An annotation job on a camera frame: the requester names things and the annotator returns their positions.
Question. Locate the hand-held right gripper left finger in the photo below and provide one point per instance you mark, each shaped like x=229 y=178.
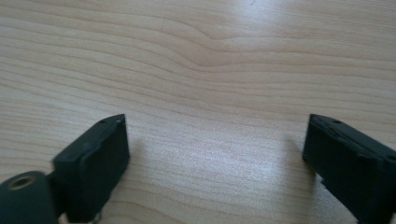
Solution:
x=93 y=165

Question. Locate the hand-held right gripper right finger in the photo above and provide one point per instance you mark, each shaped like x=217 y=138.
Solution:
x=351 y=161

